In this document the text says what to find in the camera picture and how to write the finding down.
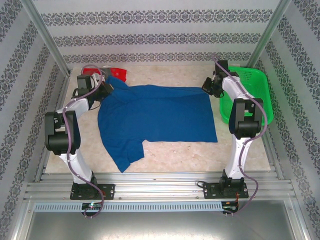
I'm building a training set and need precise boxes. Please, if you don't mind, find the aluminium side rail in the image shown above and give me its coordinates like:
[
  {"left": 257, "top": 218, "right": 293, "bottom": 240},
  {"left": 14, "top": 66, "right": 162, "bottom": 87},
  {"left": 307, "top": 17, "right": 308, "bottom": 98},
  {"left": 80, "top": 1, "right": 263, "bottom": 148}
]
[
  {"left": 33, "top": 72, "right": 73, "bottom": 183},
  {"left": 258, "top": 124, "right": 286, "bottom": 181}
]

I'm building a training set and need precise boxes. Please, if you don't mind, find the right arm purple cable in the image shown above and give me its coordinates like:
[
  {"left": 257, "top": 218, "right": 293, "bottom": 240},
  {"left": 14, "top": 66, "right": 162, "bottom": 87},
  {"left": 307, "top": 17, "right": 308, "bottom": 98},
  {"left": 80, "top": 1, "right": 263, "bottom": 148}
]
[{"left": 211, "top": 52, "right": 269, "bottom": 218}]

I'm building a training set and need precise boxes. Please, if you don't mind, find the grey metal bottom panel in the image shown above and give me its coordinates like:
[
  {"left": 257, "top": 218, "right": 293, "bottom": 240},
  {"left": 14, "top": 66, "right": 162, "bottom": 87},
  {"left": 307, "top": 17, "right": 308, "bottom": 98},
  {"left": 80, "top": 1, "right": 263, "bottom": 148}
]
[{"left": 24, "top": 211, "right": 310, "bottom": 240}]

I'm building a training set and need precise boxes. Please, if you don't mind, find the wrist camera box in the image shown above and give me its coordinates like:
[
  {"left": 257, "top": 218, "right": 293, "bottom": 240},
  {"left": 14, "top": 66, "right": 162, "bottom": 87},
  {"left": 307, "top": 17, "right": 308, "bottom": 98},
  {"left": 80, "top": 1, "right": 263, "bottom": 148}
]
[
  {"left": 101, "top": 82, "right": 115, "bottom": 95},
  {"left": 201, "top": 76, "right": 214, "bottom": 95}
]

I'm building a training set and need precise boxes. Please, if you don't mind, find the grey slotted cable duct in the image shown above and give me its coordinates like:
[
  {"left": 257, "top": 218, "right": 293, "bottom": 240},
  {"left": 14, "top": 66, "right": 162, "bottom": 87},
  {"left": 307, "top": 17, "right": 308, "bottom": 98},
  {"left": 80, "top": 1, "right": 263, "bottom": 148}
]
[{"left": 33, "top": 201, "right": 223, "bottom": 213}]

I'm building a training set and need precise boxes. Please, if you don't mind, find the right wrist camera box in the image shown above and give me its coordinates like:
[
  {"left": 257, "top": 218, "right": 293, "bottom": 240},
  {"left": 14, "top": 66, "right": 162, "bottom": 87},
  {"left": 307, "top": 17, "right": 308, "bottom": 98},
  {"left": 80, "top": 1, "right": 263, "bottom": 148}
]
[{"left": 201, "top": 76, "right": 214, "bottom": 95}]

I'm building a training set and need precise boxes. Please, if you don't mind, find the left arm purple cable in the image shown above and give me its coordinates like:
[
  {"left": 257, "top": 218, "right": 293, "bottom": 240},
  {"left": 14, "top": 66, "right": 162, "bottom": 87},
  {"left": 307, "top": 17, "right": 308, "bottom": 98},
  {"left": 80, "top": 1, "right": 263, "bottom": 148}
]
[{"left": 62, "top": 64, "right": 106, "bottom": 219}]

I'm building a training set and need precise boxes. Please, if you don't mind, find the aluminium mounting rail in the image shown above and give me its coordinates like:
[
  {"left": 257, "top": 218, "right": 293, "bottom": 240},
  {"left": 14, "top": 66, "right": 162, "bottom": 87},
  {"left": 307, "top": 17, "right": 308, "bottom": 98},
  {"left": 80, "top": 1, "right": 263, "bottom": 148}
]
[{"left": 23, "top": 171, "right": 300, "bottom": 201}]

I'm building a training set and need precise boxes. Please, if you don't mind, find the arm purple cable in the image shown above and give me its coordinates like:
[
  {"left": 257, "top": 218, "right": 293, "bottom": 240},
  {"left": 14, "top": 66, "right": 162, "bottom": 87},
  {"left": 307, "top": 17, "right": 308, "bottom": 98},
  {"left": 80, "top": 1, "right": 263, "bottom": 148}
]
[
  {"left": 211, "top": 52, "right": 269, "bottom": 218},
  {"left": 62, "top": 64, "right": 106, "bottom": 219}
]

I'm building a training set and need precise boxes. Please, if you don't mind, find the small circuit board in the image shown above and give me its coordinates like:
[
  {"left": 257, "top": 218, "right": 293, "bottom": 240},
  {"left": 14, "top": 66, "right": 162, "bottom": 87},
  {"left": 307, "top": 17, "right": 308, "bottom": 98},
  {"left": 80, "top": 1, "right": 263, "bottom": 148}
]
[
  {"left": 81, "top": 202, "right": 103, "bottom": 210},
  {"left": 222, "top": 201, "right": 240, "bottom": 213}
]

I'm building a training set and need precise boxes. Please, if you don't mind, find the red teddy bear t-shirt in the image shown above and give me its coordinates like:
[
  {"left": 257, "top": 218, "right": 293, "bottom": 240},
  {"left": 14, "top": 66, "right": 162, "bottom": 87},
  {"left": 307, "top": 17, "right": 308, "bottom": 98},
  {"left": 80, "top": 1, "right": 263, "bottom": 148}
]
[{"left": 82, "top": 66, "right": 128, "bottom": 83}]

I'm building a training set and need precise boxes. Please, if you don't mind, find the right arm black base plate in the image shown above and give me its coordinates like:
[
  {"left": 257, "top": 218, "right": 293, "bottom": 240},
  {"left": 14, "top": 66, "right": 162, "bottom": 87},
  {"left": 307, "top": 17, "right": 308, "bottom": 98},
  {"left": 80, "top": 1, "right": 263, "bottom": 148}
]
[{"left": 202, "top": 182, "right": 250, "bottom": 200}]

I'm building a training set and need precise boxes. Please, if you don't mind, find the green plastic basket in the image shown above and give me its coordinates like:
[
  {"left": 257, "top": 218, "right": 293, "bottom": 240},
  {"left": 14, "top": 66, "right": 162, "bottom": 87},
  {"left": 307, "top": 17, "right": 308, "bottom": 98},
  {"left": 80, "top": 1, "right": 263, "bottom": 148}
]
[{"left": 218, "top": 66, "right": 275, "bottom": 126}]

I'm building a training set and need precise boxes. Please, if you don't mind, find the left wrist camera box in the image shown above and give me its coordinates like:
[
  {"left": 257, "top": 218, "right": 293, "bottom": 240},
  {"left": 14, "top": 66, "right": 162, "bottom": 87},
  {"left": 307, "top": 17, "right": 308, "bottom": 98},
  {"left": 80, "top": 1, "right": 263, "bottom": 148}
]
[{"left": 101, "top": 82, "right": 115, "bottom": 95}]

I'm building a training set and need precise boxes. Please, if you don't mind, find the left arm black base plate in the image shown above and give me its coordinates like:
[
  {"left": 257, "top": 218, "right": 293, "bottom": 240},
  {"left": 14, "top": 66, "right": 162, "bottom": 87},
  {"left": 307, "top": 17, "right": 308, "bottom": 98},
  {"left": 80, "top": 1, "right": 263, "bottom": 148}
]
[{"left": 69, "top": 183, "right": 116, "bottom": 201}]

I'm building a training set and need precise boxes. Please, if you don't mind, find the aluminium frame post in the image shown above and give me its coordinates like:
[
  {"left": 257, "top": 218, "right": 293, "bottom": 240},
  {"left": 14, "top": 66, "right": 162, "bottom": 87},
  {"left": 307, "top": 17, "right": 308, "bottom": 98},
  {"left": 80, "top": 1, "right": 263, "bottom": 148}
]
[
  {"left": 19, "top": 0, "right": 73, "bottom": 76},
  {"left": 248, "top": 0, "right": 293, "bottom": 68}
]

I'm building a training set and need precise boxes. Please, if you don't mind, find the blue t-shirt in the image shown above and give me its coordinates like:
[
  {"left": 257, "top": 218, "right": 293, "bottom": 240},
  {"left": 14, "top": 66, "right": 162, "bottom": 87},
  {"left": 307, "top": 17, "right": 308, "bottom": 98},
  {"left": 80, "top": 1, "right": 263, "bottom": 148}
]
[{"left": 96, "top": 76, "right": 218, "bottom": 174}]

